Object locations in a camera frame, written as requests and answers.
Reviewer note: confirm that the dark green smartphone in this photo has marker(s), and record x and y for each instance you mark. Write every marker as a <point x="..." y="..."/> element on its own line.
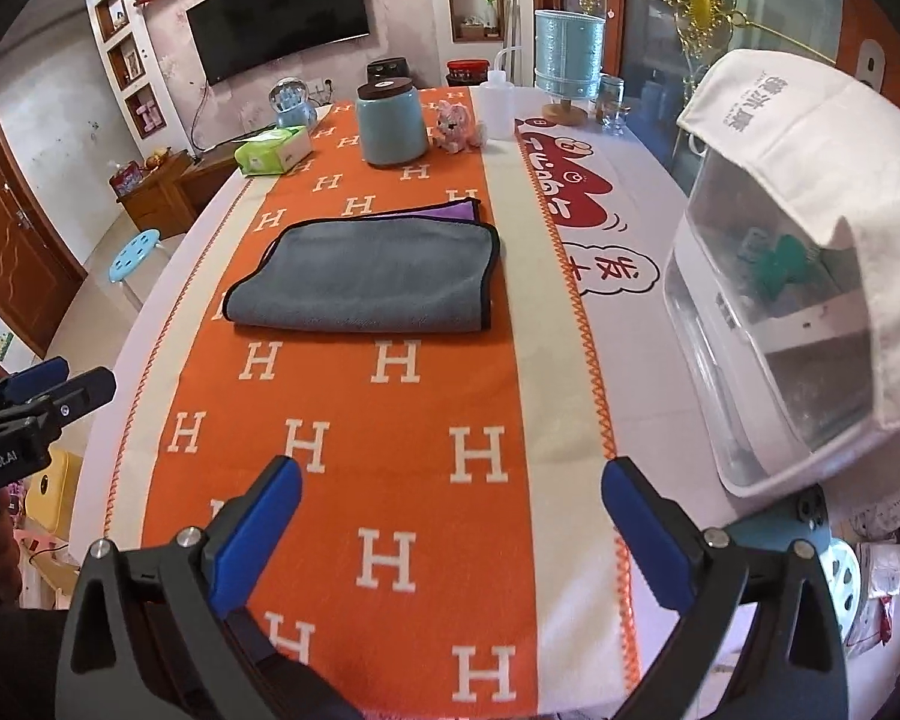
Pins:
<point x="801" y="515"/>

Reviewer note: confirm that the brown wooden door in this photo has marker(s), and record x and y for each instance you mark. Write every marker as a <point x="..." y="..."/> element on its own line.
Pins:
<point x="39" y="275"/>

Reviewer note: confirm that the orange H-pattern table runner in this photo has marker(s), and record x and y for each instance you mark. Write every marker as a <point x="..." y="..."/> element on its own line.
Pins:
<point x="451" y="555"/>

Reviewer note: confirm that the purple grey microfibre towel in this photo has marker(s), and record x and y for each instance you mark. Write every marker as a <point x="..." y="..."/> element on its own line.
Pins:
<point x="398" y="273"/>

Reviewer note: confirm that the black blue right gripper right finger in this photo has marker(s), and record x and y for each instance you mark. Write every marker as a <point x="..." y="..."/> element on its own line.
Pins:
<point x="791" y="664"/>

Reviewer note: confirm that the white cloth cover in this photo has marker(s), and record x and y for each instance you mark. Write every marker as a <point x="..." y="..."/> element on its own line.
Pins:
<point x="826" y="148"/>

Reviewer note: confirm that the red round container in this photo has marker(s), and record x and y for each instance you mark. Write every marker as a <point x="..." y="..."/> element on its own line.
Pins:
<point x="467" y="72"/>

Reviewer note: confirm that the white wall shelf unit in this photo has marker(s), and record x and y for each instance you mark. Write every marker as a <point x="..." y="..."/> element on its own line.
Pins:
<point x="129" y="61"/>

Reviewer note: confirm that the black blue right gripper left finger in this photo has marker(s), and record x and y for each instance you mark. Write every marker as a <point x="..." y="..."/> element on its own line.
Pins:
<point x="165" y="632"/>

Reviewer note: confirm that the gold ornament on door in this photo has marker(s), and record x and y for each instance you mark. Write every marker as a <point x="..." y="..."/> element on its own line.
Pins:
<point x="705" y="29"/>

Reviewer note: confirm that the light blue stool right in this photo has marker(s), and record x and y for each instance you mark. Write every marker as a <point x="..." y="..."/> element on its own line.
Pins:
<point x="842" y="571"/>

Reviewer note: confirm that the pink plush toy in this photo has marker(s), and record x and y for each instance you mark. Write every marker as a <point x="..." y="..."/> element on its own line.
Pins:
<point x="456" y="130"/>

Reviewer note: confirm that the black wall television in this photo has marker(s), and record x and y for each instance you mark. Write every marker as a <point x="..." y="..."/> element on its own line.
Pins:
<point x="233" y="36"/>

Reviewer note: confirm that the teal ceramic jar brown lid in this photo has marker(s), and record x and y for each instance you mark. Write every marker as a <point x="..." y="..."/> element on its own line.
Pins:
<point x="391" y="125"/>

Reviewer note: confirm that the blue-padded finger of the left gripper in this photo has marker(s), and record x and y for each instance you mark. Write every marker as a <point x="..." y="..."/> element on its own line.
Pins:
<point x="22" y="386"/>

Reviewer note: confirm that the light blue round stool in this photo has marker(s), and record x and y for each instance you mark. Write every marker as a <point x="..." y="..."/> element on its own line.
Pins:
<point x="134" y="253"/>

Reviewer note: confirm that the white printed tablecloth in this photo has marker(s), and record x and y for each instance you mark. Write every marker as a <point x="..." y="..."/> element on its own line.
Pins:
<point x="614" y="217"/>

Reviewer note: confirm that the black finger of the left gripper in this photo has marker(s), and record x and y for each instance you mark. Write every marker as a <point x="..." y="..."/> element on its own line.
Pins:
<point x="56" y="408"/>

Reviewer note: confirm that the dark trousers of operator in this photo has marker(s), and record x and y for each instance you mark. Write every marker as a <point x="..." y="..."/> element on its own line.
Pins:
<point x="30" y="641"/>

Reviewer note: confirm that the clear drinking glass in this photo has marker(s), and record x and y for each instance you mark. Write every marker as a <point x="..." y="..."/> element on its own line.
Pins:
<point x="609" y="104"/>

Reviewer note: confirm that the green tissue pack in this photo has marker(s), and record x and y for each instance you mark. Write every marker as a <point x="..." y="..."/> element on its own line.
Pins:
<point x="273" y="152"/>

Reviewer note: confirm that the wooden TV cabinet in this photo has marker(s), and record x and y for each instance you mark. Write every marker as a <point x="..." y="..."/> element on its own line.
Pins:
<point x="171" y="197"/>

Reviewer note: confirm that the white squeeze bottle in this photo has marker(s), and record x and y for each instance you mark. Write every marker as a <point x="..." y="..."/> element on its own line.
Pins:
<point x="500" y="96"/>

